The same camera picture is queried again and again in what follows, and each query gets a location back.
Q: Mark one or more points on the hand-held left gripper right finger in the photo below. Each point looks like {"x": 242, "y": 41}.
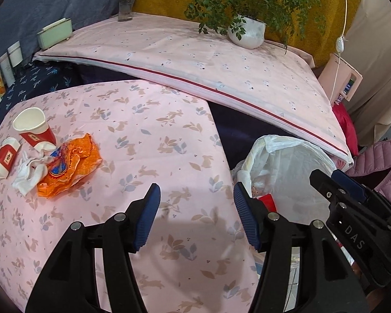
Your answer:
{"x": 246, "y": 215}

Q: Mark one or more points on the pink appliance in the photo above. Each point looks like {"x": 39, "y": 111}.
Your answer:
{"x": 332, "y": 71}

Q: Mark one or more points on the pink rabbit print tablecloth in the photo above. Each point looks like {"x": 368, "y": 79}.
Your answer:
{"x": 166, "y": 130}

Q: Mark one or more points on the orange wrapper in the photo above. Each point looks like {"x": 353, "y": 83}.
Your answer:
{"x": 78, "y": 159}

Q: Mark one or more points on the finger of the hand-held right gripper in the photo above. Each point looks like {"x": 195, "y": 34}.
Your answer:
{"x": 350, "y": 184}
{"x": 329, "y": 189}

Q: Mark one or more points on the dark purple cloth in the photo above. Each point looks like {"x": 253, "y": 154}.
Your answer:
{"x": 241, "y": 120}

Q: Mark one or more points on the pink down jacket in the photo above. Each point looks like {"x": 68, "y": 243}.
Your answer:
{"x": 381, "y": 153}

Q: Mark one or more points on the white jar with wide cap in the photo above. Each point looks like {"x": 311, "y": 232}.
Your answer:
{"x": 15, "y": 55}

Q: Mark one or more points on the blue grey cloth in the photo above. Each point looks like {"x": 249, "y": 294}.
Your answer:
{"x": 52, "y": 0}

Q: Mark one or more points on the beige curtain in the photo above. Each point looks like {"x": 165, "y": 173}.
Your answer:
{"x": 378, "y": 71}

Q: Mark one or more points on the white tissue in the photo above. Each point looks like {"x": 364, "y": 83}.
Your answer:
{"x": 27, "y": 174}

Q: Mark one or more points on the pale green tissue box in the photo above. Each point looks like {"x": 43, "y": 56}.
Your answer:
{"x": 53, "y": 36}

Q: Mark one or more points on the red white paper cup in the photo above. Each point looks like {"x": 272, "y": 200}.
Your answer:
{"x": 35, "y": 133}
{"x": 5, "y": 158}

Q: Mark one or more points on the trash bin with white liner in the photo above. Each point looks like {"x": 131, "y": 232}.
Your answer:
{"x": 296, "y": 176}

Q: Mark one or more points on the pink padded sheet red piping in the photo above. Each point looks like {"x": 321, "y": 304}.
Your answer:
{"x": 182, "y": 58}

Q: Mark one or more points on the green plant in white pot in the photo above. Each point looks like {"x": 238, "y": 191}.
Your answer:
{"x": 247, "y": 32}

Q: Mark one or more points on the red cloth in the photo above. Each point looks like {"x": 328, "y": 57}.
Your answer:
{"x": 345, "y": 124}

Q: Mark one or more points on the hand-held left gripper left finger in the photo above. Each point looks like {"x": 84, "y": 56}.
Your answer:
{"x": 146, "y": 218}

